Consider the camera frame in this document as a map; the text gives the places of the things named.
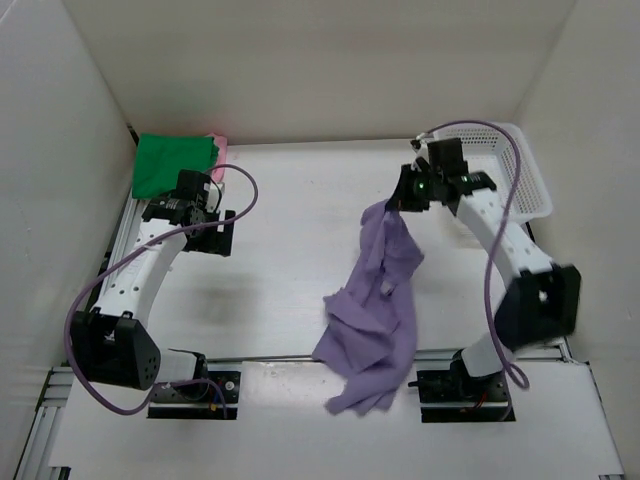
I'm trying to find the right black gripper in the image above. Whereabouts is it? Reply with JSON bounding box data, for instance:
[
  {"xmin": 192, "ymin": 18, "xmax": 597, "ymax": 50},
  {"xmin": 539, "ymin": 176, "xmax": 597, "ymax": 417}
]
[{"xmin": 383, "ymin": 163, "xmax": 441, "ymax": 212}]

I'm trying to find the pink t shirt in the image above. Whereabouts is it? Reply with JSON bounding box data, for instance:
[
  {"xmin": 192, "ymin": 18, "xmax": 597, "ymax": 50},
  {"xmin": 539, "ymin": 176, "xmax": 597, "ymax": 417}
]
[{"xmin": 208, "ymin": 132, "xmax": 228, "ymax": 183}]

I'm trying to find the green t shirt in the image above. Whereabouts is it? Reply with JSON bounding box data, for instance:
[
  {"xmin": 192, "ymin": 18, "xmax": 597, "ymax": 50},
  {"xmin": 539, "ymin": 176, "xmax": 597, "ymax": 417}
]
[{"xmin": 132, "ymin": 133, "xmax": 219, "ymax": 200}]

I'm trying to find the lilac t shirt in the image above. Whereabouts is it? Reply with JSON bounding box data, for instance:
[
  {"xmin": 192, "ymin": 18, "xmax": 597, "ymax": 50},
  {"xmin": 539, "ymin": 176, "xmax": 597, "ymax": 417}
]
[{"xmin": 312, "ymin": 201, "xmax": 424, "ymax": 416}]

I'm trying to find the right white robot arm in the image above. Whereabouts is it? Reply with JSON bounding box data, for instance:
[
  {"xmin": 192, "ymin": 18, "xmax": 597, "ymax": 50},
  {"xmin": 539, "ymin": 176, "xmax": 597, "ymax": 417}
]
[{"xmin": 386, "ymin": 138, "xmax": 581, "ymax": 400}]

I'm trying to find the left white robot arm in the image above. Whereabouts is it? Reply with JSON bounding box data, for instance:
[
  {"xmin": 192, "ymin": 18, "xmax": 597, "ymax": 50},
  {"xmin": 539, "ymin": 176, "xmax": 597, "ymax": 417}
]
[{"xmin": 70, "ymin": 170, "xmax": 235, "ymax": 400}]

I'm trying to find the white plastic basket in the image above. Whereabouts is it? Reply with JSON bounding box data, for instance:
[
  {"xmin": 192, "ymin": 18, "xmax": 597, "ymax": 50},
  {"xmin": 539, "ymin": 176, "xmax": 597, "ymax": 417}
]
[{"xmin": 431, "ymin": 122, "xmax": 553, "ymax": 225}]

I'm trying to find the white front cover board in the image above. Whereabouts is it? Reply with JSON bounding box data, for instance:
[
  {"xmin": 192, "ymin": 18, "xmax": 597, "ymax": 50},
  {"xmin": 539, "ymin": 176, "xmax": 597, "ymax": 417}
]
[{"xmin": 50, "ymin": 361, "xmax": 623, "ymax": 479}]

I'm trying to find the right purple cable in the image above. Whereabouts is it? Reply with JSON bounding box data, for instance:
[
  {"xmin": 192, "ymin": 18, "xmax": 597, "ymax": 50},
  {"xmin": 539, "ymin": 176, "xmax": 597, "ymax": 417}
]
[{"xmin": 424, "ymin": 118, "xmax": 530, "ymax": 416}]

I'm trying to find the purple cable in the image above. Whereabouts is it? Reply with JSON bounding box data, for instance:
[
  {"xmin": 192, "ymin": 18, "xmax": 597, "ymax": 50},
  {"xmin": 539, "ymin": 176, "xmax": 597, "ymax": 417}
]
[
  {"xmin": 65, "ymin": 163, "xmax": 259, "ymax": 419},
  {"xmin": 424, "ymin": 118, "xmax": 530, "ymax": 416}
]

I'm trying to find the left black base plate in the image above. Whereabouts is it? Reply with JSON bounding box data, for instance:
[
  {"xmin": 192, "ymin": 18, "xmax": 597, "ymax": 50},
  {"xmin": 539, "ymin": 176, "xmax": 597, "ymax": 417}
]
[{"xmin": 151, "ymin": 364, "xmax": 241, "ymax": 406}]

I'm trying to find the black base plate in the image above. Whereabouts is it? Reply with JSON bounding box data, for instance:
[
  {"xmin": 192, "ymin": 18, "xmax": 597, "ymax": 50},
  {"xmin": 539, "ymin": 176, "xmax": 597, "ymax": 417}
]
[
  {"xmin": 416, "ymin": 370, "xmax": 508, "ymax": 404},
  {"xmin": 151, "ymin": 364, "xmax": 241, "ymax": 406}
]

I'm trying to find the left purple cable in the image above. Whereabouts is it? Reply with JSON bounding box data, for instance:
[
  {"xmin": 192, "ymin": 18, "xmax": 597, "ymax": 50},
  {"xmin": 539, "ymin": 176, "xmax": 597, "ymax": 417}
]
[{"xmin": 65, "ymin": 163, "xmax": 259, "ymax": 419}]

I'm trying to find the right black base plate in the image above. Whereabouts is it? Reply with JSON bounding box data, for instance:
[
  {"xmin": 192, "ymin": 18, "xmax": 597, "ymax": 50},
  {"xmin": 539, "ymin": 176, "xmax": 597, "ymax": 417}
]
[{"xmin": 416, "ymin": 370, "xmax": 508, "ymax": 404}]

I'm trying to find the aluminium frame rail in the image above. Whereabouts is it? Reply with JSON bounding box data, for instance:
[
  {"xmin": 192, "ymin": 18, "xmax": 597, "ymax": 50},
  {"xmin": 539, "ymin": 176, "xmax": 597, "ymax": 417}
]
[{"xmin": 14, "ymin": 198, "xmax": 151, "ymax": 479}]

